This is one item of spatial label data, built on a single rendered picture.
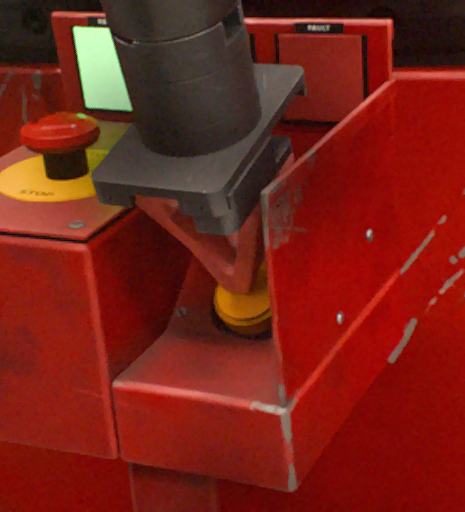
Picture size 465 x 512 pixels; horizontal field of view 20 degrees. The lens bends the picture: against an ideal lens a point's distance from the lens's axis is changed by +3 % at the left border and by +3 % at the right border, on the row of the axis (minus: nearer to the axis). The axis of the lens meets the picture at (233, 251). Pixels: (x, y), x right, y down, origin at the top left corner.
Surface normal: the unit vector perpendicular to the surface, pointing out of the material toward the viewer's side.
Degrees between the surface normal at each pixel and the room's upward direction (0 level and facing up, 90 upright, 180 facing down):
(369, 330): 90
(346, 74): 90
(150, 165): 15
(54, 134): 33
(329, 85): 90
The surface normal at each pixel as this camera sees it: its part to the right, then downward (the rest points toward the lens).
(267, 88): -0.18, -0.78
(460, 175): -0.35, 0.40
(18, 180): -0.10, -0.91
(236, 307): -0.33, -0.52
